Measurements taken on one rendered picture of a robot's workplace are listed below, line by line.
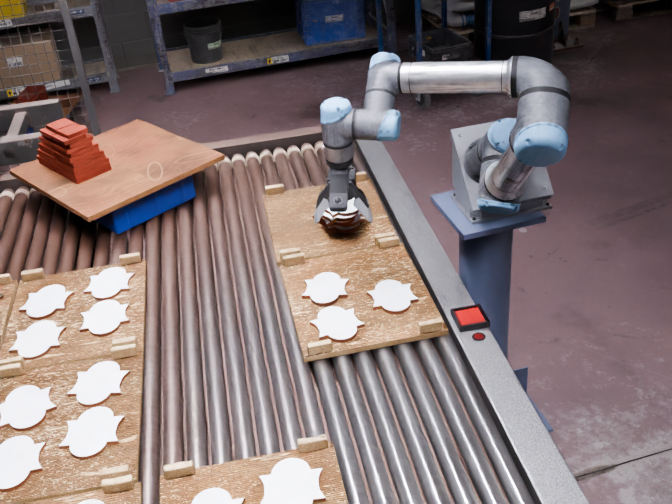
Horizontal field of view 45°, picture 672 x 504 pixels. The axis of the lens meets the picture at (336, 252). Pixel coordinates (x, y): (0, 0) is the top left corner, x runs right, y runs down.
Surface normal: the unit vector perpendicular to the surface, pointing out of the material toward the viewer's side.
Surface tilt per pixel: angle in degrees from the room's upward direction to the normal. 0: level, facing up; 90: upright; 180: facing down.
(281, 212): 0
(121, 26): 90
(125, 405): 0
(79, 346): 0
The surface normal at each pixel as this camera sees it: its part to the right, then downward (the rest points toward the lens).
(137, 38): 0.27, 0.50
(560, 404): -0.08, -0.84
